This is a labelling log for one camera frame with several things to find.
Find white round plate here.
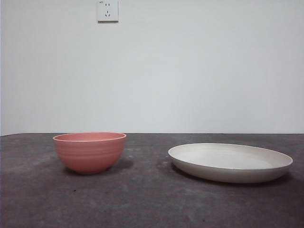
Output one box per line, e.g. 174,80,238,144
168,142,293,184

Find red ribbed bowl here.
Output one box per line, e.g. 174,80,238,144
52,132,126,175

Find white wall socket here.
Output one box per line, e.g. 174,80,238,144
97,0,119,24

